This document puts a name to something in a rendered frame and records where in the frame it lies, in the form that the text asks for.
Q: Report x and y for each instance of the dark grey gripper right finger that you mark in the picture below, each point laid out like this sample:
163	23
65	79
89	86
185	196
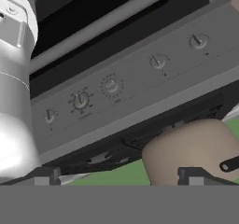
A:
186	173

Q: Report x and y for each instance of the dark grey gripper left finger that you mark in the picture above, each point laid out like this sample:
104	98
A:
43	173

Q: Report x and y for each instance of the grey stove with oven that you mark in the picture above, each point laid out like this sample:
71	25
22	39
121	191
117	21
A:
174	78

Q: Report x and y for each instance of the grey stove knob with dial marks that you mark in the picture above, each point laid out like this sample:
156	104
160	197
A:
80	101

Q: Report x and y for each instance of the black oven door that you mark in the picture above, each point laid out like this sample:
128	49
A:
93	52

